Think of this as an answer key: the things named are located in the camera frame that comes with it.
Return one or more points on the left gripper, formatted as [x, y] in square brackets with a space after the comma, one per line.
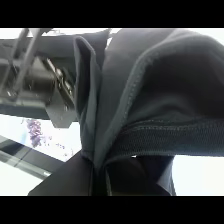
[61, 100]

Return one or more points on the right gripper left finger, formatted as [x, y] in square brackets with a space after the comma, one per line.
[68, 178]

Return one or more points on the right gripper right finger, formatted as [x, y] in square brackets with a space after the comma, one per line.
[130, 180]

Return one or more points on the black T-shirt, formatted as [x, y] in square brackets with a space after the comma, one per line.
[156, 100]

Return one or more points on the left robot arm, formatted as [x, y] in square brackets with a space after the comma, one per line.
[23, 80]

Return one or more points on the silver frame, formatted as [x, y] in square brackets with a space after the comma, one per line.
[23, 162]

